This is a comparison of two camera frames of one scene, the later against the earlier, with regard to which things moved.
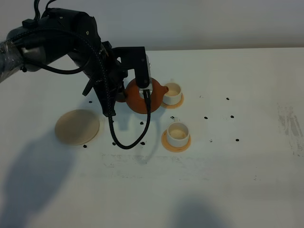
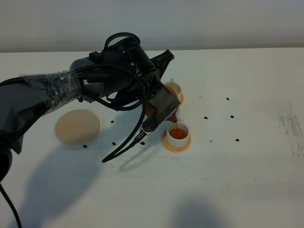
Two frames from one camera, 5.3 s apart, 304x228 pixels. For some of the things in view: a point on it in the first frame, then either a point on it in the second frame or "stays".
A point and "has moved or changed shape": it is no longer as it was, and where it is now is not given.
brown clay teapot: (131, 97) has moved or changed shape
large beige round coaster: (77, 127) stays
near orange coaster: (165, 142) stays
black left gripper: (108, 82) -> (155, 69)
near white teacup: (177, 133) stays
